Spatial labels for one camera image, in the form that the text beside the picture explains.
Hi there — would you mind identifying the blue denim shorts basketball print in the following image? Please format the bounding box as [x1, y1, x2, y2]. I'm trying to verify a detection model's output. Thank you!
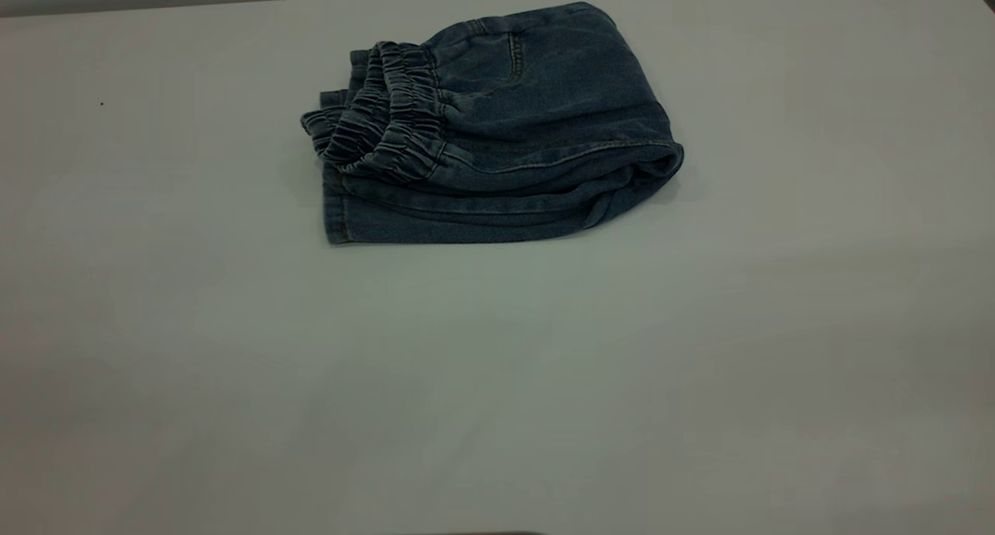
[299, 1, 686, 247]

